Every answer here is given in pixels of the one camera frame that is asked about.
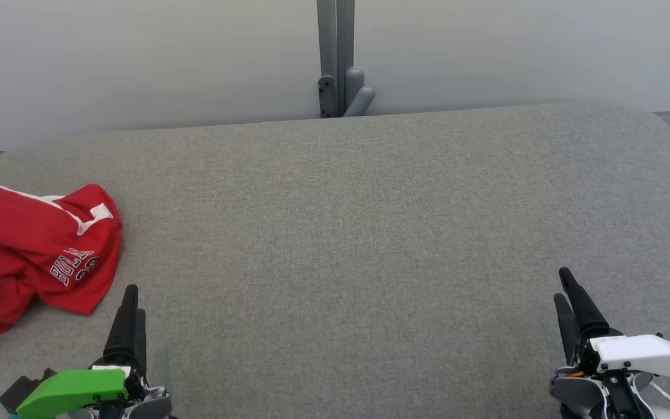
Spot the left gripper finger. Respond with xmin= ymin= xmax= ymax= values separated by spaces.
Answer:
xmin=104 ymin=285 xmax=138 ymax=367
xmin=134 ymin=308 xmax=148 ymax=374

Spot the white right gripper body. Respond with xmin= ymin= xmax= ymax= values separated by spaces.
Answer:
xmin=571 ymin=331 xmax=670 ymax=379

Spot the grey cylindrical tube fitting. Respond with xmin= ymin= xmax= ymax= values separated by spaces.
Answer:
xmin=344 ymin=67 xmax=376 ymax=118

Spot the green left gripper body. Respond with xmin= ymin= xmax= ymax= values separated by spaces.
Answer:
xmin=15 ymin=365 xmax=151 ymax=419

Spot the grey fabric sofa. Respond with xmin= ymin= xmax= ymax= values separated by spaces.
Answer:
xmin=0 ymin=104 xmax=670 ymax=419

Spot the red shorts white stripe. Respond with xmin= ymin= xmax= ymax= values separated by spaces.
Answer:
xmin=0 ymin=172 xmax=123 ymax=316

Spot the dark grey post bracket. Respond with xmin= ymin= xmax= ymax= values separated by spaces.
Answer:
xmin=318 ymin=76 xmax=338 ymax=119

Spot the grey metal post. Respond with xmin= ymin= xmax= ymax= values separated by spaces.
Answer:
xmin=316 ymin=0 xmax=356 ymax=119

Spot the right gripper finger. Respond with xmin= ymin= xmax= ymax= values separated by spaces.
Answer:
xmin=559 ymin=267 xmax=611 ymax=340
xmin=554 ymin=293 xmax=582 ymax=367

